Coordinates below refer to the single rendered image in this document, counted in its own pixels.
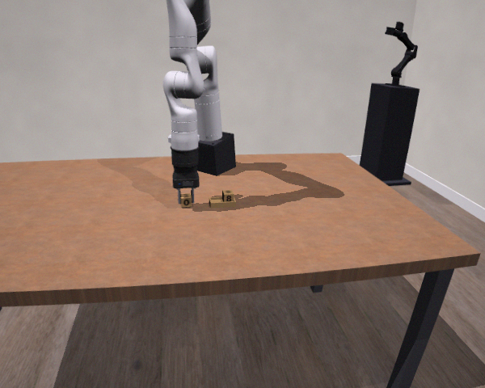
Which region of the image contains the tan wooden tray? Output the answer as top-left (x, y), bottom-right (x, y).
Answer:
top-left (209, 196), bottom-right (236, 209)

